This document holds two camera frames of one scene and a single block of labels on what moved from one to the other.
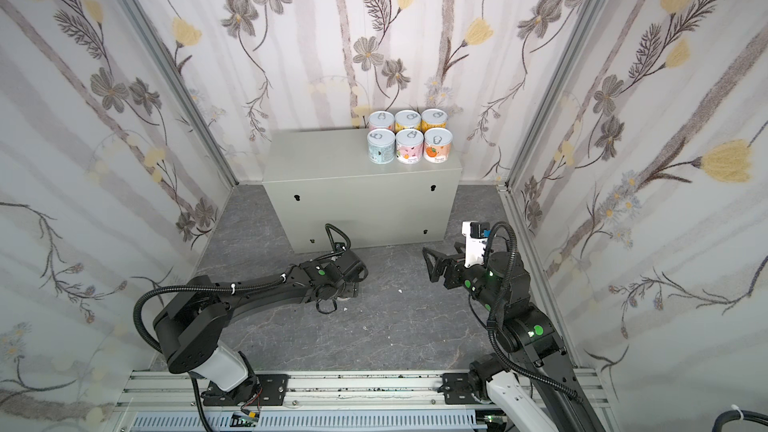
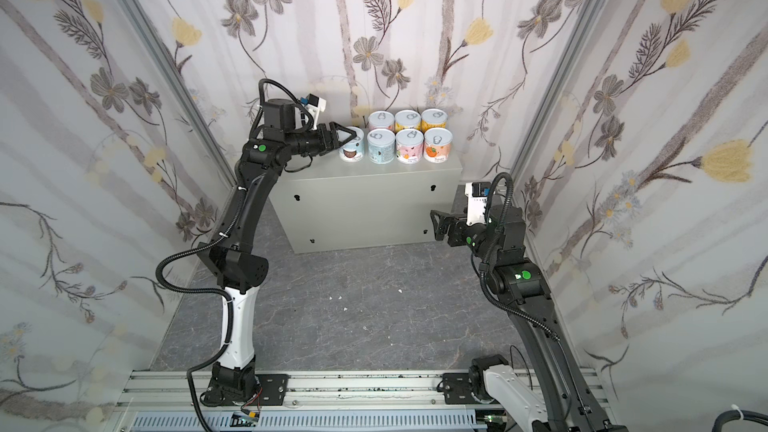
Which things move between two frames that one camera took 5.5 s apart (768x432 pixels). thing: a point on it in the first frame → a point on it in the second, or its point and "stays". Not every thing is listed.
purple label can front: x=381 y=119 stays
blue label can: x=381 y=146 stays
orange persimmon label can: x=437 y=145 stays
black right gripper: x=450 y=269 → x=452 y=228
